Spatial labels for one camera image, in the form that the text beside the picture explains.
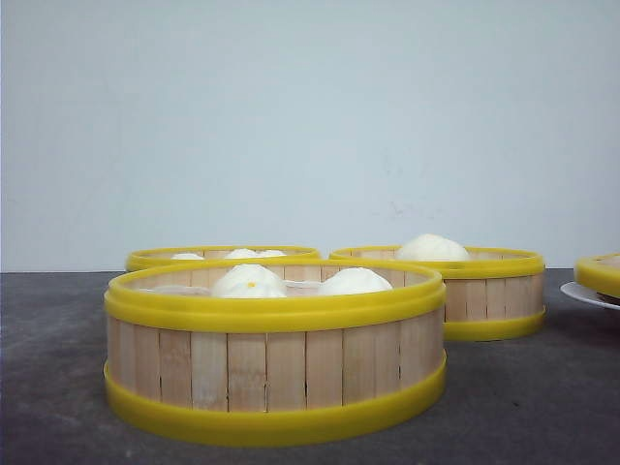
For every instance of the bamboo steamer basket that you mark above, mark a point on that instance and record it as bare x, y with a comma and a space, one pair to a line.
143, 259
496, 295
266, 372

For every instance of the yellow rimmed woven steamer lid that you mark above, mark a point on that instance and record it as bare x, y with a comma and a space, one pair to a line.
599, 274

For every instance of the small white bun back right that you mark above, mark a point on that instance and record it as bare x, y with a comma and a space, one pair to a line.
270, 253

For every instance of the small white bun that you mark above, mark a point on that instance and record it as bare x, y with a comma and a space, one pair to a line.
187, 256
241, 253
270, 253

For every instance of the white steamed bun front right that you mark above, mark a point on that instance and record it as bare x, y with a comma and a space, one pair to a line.
354, 280

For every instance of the small white bun back middle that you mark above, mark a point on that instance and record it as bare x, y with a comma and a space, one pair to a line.
241, 253

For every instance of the white bun with yellow dot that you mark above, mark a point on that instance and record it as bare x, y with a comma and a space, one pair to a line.
249, 281

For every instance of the large white bun right basket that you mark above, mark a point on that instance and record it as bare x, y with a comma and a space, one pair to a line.
429, 247

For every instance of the small white bun back left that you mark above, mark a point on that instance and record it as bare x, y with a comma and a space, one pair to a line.
187, 256

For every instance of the white plate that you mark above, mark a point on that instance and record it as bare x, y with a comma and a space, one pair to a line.
586, 295

